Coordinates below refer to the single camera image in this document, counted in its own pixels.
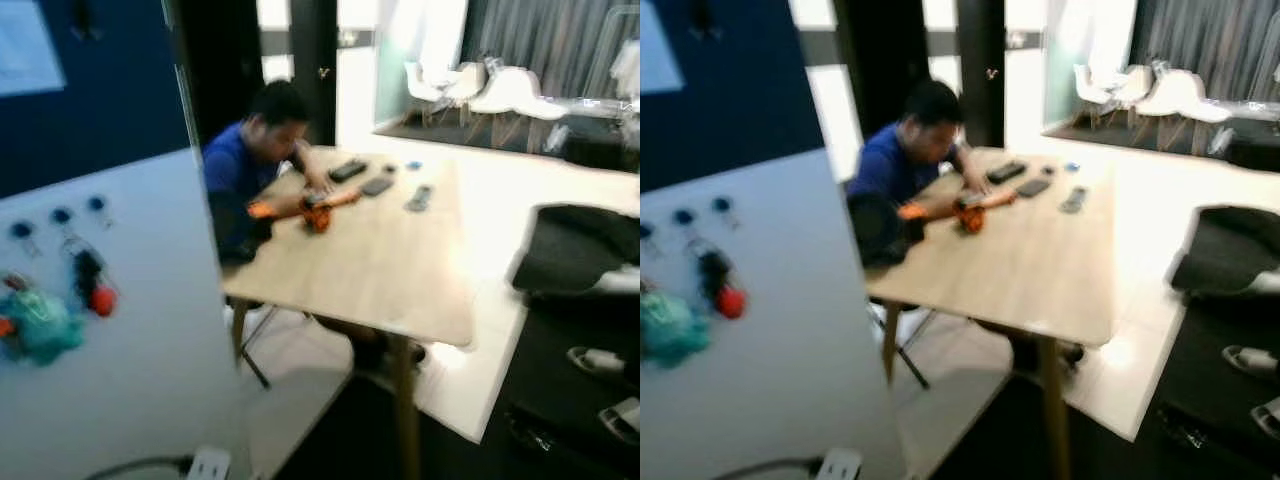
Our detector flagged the orange black power tool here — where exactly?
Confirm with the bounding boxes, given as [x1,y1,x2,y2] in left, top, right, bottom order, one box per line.
[955,190,1016,236]
[300,190,361,234]

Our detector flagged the seated man in blue shirt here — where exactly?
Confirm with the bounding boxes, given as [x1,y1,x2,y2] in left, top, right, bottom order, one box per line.
[203,80,428,379]
[848,80,1086,379]

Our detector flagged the light wooden table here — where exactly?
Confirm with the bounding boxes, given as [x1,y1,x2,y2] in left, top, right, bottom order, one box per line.
[865,148,1118,480]
[222,148,476,480]

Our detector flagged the black door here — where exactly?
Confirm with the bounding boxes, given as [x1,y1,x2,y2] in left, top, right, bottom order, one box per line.
[955,0,1006,149]
[290,0,339,146]

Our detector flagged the white moulded chair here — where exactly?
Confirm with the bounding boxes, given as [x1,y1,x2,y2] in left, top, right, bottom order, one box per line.
[468,66,531,149]
[1108,63,1151,126]
[1180,75,1236,153]
[405,60,448,126]
[515,75,571,153]
[443,62,488,126]
[1135,68,1196,151]
[1072,63,1113,126]

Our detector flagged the blue and white partition board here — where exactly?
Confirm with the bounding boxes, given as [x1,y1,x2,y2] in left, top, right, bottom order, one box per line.
[0,0,251,480]
[640,0,906,480]

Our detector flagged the grey curtain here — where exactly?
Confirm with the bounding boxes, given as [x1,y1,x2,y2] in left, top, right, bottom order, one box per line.
[1130,0,1280,101]
[470,0,641,101]

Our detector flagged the white power strip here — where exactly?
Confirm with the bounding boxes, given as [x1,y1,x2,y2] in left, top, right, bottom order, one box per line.
[188,447,233,480]
[815,448,863,480]

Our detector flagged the black floor box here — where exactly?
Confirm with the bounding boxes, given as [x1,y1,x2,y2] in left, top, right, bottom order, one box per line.
[565,135,641,173]
[1225,137,1280,173]

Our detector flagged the teal bag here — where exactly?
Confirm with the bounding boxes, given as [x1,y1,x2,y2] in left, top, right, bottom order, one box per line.
[0,285,86,366]
[640,290,711,369]

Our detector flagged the grey power cable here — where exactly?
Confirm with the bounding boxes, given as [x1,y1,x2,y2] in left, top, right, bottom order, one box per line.
[715,458,821,480]
[85,455,196,480]

